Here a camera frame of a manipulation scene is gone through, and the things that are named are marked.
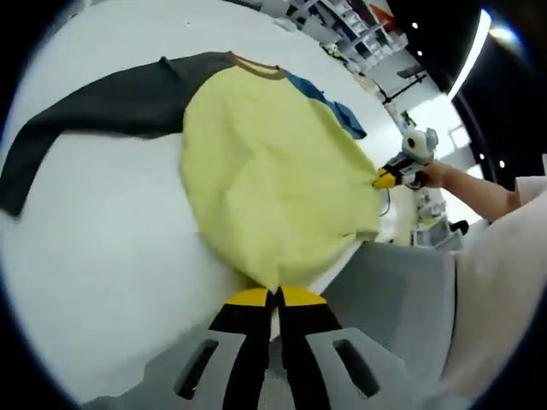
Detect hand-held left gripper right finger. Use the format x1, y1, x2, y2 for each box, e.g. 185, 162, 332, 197
275, 285, 411, 410

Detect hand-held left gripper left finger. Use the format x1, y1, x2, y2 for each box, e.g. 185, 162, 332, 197
80, 287, 275, 410

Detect yellow garment with dark sleeves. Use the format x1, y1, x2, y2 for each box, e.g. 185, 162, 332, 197
0, 50, 382, 296

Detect person's right hand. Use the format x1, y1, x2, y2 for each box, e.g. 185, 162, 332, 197
417, 161, 448, 190

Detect black tripod stand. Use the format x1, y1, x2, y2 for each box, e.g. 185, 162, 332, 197
381, 67, 429, 106

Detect ceiling light strip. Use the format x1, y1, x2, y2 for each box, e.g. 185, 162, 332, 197
450, 7, 493, 103

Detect person's white shirt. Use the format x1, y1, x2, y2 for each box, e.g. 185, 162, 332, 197
438, 173, 547, 410

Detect crumpled white cloth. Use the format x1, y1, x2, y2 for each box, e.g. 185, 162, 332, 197
272, 15, 301, 33

